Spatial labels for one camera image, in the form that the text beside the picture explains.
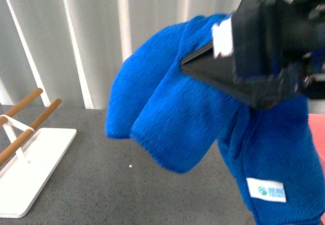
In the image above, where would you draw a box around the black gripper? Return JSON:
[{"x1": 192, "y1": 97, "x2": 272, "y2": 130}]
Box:
[{"x1": 180, "y1": 0, "x2": 324, "y2": 110}]

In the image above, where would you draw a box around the blue microfiber cloth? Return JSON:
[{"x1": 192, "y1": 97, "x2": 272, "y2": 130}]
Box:
[{"x1": 105, "y1": 14, "x2": 324, "y2": 224}]

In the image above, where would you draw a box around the pink plastic bin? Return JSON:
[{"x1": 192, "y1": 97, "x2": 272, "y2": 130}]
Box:
[{"x1": 309, "y1": 114, "x2": 325, "y2": 171}]

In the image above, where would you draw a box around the white pleated curtain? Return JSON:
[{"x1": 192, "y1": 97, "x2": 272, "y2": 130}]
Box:
[{"x1": 1, "y1": 0, "x2": 240, "y2": 109}]

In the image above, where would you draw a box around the middle wooden rack rod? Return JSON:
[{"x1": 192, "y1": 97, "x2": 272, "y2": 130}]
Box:
[{"x1": 30, "y1": 98, "x2": 62, "y2": 131}]

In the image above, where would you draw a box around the wooden rack rod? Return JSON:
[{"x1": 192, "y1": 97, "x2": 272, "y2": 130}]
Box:
[
  {"x1": 0, "y1": 129, "x2": 34, "y2": 166},
  {"x1": 30, "y1": 98, "x2": 62, "y2": 131},
  {"x1": 5, "y1": 88, "x2": 43, "y2": 117}
]

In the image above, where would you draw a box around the white towel rack stand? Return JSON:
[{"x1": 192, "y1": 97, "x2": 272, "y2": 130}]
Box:
[{"x1": 1, "y1": 127, "x2": 77, "y2": 218}]

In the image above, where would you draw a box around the upper wooden rack rod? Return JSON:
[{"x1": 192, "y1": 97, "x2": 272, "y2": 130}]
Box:
[{"x1": 5, "y1": 88, "x2": 43, "y2": 117}]

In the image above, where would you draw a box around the lower wooden rack rod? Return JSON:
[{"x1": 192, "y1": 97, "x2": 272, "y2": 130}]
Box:
[{"x1": 0, "y1": 129, "x2": 34, "y2": 166}]

